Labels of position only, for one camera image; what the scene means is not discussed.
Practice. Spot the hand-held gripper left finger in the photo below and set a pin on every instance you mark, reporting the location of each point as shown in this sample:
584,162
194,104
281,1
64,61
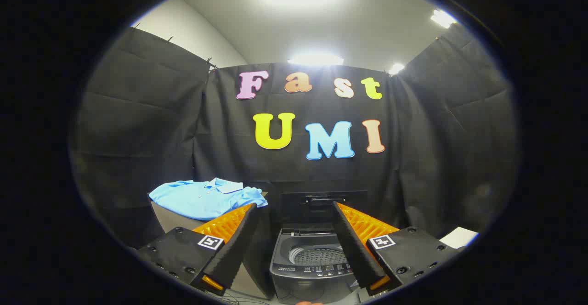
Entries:
236,250

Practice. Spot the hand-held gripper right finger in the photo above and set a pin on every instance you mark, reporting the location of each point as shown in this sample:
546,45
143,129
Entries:
353,250

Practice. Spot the light blue polo shirt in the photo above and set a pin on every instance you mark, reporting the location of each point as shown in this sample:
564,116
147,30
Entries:
202,199

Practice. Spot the grey washing machine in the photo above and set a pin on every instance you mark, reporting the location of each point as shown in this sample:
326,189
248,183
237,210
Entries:
298,286

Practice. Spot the grey box stand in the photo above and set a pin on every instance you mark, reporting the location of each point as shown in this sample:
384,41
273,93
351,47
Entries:
171,221

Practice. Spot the black backdrop cloth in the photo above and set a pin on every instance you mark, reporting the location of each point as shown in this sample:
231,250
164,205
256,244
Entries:
321,172

